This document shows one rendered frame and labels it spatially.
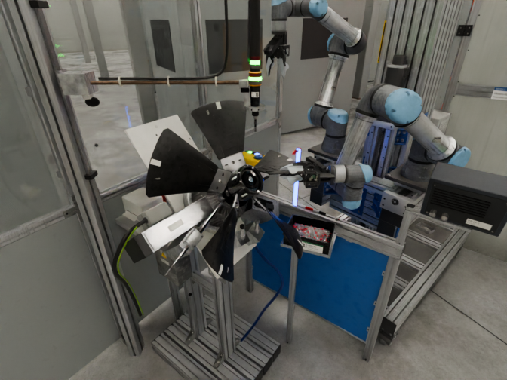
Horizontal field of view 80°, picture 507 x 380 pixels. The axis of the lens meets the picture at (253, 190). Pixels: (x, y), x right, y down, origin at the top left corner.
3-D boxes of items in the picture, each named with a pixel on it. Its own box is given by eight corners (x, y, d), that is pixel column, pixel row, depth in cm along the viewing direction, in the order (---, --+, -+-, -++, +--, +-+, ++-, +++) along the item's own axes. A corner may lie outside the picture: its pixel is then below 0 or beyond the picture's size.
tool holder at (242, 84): (239, 111, 106) (238, 82, 101) (241, 106, 112) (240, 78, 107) (265, 111, 106) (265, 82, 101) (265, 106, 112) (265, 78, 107)
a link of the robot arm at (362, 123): (361, 75, 124) (318, 182, 144) (377, 80, 115) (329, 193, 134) (382, 83, 128) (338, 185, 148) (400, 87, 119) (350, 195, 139)
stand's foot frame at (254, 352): (153, 350, 183) (151, 341, 179) (206, 301, 214) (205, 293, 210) (231, 421, 150) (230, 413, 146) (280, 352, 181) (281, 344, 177)
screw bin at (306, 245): (281, 245, 142) (282, 233, 139) (291, 225, 156) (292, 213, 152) (328, 256, 135) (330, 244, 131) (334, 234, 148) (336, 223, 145)
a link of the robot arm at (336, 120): (336, 137, 173) (339, 114, 166) (319, 131, 183) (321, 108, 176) (350, 133, 179) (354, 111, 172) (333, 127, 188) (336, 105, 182)
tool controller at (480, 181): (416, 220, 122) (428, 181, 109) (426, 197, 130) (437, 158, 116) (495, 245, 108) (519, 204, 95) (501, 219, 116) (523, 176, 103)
